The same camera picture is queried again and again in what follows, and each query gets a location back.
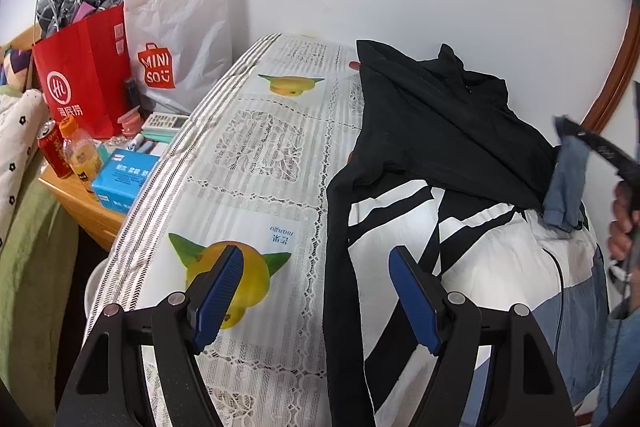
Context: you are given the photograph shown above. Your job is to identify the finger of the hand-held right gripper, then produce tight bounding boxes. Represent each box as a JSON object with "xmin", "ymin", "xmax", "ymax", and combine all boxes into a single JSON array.
[{"xmin": 553, "ymin": 115, "xmax": 603, "ymax": 158}]

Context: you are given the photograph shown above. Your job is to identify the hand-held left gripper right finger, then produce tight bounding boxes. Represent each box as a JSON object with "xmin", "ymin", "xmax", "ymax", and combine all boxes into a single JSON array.
[{"xmin": 387, "ymin": 245, "xmax": 576, "ymax": 427}]

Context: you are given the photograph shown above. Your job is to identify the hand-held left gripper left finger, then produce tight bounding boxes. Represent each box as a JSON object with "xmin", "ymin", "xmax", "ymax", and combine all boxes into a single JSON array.
[{"xmin": 55, "ymin": 244, "xmax": 246, "ymax": 427}]

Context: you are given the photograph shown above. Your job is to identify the blue denim cloth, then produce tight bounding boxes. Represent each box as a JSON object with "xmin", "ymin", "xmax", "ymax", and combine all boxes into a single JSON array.
[{"xmin": 542, "ymin": 142, "xmax": 590, "ymax": 233}]

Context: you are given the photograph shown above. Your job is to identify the person's right hand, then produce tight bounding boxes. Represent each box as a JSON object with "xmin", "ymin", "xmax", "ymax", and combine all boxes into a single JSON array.
[{"xmin": 607, "ymin": 181, "xmax": 640, "ymax": 264}]

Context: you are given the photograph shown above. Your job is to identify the white black patterned garment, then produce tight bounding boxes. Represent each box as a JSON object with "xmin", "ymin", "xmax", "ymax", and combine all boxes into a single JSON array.
[{"xmin": 347, "ymin": 179, "xmax": 611, "ymax": 418}]

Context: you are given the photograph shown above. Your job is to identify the fruit printed tablecloth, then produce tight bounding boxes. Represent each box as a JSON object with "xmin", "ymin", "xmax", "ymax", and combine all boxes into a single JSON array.
[{"xmin": 82, "ymin": 33, "xmax": 496, "ymax": 427}]

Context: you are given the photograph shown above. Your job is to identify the blue cardboard box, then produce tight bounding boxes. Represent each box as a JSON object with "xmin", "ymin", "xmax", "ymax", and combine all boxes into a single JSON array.
[{"xmin": 91, "ymin": 148, "xmax": 163, "ymax": 214}]

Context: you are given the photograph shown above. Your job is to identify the wooden nightstand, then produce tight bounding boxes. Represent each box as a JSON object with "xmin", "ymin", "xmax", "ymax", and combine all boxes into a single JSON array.
[{"xmin": 39, "ymin": 164, "xmax": 128, "ymax": 253}]

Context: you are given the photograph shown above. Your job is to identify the white remote control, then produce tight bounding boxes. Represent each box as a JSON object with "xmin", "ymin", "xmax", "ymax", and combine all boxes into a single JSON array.
[{"xmin": 141, "ymin": 112, "xmax": 190, "ymax": 132}]

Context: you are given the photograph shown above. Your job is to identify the green blanket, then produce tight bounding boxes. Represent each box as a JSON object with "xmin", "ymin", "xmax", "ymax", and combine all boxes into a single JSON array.
[{"xmin": 0, "ymin": 157, "xmax": 81, "ymax": 418}]

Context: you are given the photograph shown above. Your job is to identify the person's blue jeans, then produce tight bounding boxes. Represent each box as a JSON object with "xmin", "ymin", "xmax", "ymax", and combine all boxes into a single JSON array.
[{"xmin": 592, "ymin": 297, "xmax": 640, "ymax": 427}]

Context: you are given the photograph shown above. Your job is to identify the orange juice bottle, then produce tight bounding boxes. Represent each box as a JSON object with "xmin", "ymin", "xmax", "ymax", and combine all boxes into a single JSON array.
[{"xmin": 58, "ymin": 116, "xmax": 104, "ymax": 194}]

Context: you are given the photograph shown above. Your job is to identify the pink small container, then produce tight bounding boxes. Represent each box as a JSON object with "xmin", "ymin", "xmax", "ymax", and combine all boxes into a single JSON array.
[{"xmin": 117, "ymin": 106, "xmax": 142, "ymax": 138}]

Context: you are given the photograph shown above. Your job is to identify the red drink can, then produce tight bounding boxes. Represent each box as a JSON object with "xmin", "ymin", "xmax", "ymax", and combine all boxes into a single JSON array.
[{"xmin": 37, "ymin": 119, "xmax": 73, "ymax": 180}]

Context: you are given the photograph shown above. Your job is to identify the white floral quilt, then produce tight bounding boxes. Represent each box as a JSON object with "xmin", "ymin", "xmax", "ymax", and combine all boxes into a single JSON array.
[{"xmin": 0, "ymin": 87, "xmax": 48, "ymax": 248}]

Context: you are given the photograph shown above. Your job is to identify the red paper bag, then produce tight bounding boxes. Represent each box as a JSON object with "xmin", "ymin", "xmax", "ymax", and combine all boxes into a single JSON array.
[{"xmin": 31, "ymin": 3, "xmax": 133, "ymax": 140}]

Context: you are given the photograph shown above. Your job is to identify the white paper bag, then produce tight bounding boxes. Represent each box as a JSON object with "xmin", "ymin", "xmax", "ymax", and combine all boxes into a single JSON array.
[{"xmin": 122, "ymin": 0, "xmax": 235, "ymax": 115}]

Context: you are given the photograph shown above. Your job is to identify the purple patterned pillow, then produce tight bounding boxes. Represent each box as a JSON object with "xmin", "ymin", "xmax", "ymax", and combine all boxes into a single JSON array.
[{"xmin": 0, "ymin": 47, "xmax": 36, "ymax": 92}]

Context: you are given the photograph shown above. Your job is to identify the brown wooden door frame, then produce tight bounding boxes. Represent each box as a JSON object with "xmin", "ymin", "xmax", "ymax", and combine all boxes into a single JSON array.
[{"xmin": 582, "ymin": 4, "xmax": 640, "ymax": 135}]

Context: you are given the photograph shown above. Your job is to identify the black cable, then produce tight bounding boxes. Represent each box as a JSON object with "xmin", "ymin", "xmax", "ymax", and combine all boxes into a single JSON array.
[{"xmin": 542, "ymin": 244, "xmax": 566, "ymax": 360}]

